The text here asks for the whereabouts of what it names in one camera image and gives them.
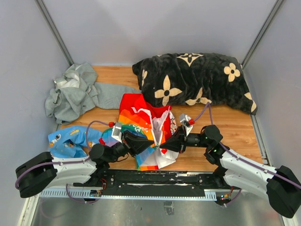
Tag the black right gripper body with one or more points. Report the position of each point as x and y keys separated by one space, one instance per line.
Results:
x=194 y=139

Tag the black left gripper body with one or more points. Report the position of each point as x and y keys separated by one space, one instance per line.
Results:
x=118 y=149

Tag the rainbow white zip jacket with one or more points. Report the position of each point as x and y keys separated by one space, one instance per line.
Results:
x=155 y=123

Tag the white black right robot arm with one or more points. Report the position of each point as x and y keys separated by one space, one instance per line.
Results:
x=279 y=186

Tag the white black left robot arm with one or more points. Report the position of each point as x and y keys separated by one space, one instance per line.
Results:
x=45 y=171

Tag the grey zip hoodie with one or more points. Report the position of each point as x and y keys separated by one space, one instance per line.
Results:
x=77 y=92

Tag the blue cartoon print garment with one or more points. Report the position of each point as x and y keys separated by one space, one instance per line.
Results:
x=69 y=142

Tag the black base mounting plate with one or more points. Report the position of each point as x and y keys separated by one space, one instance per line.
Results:
x=164 y=184

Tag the black floral plush pillow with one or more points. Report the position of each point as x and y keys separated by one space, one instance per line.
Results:
x=194 y=78

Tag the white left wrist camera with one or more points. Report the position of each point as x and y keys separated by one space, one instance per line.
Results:
x=116 y=132

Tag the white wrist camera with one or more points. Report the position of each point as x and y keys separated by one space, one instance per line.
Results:
x=187 y=122
x=116 y=132

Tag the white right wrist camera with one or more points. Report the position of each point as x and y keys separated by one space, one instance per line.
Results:
x=187 y=122

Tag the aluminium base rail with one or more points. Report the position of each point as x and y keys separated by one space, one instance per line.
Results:
x=149 y=184

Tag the right grey metal frame post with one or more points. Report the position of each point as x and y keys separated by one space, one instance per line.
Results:
x=263 y=30

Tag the grey metal frame post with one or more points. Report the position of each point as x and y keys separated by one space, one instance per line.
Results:
x=53 y=28
x=263 y=30

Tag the left grey metal frame post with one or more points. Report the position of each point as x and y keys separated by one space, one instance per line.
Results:
x=53 y=28

